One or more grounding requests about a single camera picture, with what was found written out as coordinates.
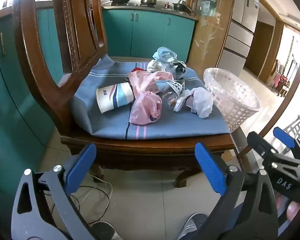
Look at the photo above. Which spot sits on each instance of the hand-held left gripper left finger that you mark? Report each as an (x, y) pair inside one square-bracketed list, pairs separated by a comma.
[(81, 170)]

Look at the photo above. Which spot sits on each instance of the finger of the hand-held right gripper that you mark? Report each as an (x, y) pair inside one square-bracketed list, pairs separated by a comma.
[(258, 143), (284, 137)]

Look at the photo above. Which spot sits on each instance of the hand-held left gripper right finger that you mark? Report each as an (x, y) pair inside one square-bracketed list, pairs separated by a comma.
[(211, 170)]

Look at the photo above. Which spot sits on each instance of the white lattice plastic basket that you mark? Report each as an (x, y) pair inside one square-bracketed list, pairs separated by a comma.
[(230, 100)]

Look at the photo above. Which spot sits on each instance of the smooth white plastic bag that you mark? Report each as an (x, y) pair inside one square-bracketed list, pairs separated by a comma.
[(202, 102)]

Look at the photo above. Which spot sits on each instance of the striped white paper cup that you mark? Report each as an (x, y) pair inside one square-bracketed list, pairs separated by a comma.
[(115, 97)]

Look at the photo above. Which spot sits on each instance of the pink plastic bag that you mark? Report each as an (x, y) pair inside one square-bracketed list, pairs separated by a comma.
[(145, 107)]

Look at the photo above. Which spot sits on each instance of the clear labelled plastic wrapper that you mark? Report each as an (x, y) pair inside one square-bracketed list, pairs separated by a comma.
[(176, 87)]

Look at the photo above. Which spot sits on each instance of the red packet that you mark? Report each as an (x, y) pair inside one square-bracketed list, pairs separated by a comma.
[(140, 69)]

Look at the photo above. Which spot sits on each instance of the translucent white bag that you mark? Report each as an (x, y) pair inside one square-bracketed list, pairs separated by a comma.
[(156, 66)]

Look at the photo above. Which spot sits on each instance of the light blue mask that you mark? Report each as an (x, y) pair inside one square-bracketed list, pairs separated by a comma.
[(165, 53)]

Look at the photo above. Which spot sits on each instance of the person's right hand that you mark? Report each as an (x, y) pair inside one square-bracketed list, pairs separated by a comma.
[(291, 210)]

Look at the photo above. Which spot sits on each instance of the red chairs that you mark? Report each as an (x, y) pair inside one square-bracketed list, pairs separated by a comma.
[(280, 78)]

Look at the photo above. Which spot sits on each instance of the person's right shoe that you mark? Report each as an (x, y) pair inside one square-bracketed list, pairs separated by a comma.
[(191, 226)]

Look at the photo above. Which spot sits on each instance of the person's shoe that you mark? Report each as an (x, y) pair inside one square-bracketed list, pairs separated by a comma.
[(191, 226), (102, 230)]

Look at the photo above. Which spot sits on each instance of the blue striped seat cushion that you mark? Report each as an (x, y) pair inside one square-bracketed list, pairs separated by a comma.
[(165, 127)]

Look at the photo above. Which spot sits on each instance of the person's left shoe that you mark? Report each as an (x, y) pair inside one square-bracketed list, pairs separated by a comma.
[(102, 230)]

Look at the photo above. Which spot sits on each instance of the brown wooden door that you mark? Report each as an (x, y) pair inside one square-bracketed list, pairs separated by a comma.
[(260, 45)]

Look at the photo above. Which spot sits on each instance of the teal side cabinet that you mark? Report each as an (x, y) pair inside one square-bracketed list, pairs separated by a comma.
[(10, 105)]

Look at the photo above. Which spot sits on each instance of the silver refrigerator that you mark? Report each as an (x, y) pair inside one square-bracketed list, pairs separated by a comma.
[(242, 30)]

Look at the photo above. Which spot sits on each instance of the carved wooden chair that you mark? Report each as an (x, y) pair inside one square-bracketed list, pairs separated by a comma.
[(37, 62)]

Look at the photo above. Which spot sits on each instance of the wooden glass sliding door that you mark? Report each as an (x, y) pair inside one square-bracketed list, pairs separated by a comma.
[(210, 35)]

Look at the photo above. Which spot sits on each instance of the teal kitchen base cabinet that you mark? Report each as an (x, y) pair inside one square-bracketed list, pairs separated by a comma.
[(150, 32)]

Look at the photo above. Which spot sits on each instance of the black lidded pot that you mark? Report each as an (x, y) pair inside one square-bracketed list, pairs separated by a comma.
[(181, 6)]

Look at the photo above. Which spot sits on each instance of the small red bottle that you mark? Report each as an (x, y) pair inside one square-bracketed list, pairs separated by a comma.
[(167, 5)]

